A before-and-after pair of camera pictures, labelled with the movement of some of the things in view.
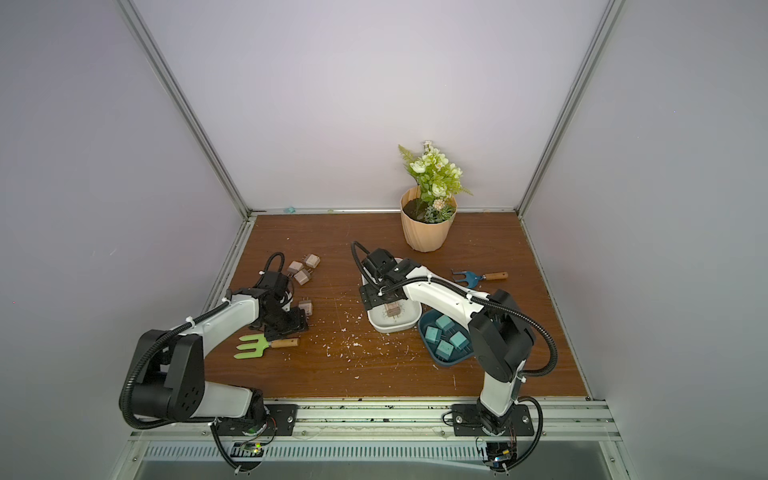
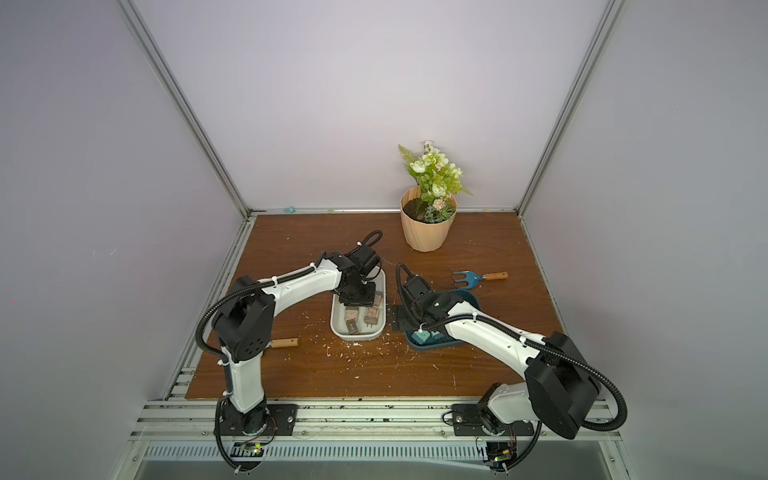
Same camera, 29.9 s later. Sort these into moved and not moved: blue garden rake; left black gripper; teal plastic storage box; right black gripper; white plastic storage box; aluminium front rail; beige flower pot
Moved: white plastic storage box; left black gripper; right black gripper; teal plastic storage box
Not moved: aluminium front rail; beige flower pot; blue garden rake
